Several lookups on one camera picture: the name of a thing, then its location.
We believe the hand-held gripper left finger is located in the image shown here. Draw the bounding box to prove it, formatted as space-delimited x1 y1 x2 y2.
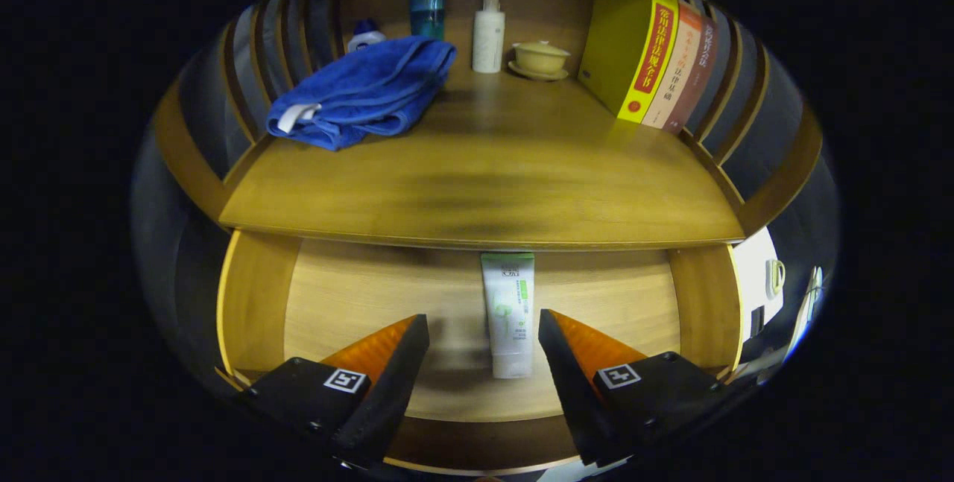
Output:
238 314 431 468

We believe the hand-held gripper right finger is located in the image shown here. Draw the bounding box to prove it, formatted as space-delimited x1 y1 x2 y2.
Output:
538 308 735 466

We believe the white and green tube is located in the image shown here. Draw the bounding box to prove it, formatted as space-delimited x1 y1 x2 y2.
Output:
481 252 536 380

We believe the wooden drawer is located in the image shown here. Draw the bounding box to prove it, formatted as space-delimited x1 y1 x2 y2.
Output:
215 229 746 477

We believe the white side cabinet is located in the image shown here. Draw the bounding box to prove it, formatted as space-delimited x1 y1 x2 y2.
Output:
732 227 785 341

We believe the wooden countertop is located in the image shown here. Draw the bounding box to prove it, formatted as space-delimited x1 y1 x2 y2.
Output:
218 69 746 250

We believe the blue folded towel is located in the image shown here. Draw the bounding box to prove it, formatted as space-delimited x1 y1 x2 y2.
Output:
265 36 457 152

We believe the orange and white book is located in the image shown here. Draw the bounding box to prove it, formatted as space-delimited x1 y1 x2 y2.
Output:
641 0 704 130

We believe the yellow lidded tea bowl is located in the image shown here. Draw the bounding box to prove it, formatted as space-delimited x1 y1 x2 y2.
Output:
508 40 572 82

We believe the brown book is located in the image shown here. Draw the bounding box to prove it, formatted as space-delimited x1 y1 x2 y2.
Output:
663 14 720 134

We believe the thick yellow book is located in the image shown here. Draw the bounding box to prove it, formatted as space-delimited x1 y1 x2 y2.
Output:
578 0 679 124

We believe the small white bottle blue cap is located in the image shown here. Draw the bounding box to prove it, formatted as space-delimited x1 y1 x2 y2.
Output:
347 18 388 53

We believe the white pump bottle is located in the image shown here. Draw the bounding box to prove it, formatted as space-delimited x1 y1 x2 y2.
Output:
470 0 506 74

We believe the teal bottle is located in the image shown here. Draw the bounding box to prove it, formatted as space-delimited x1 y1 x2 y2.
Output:
409 0 446 41

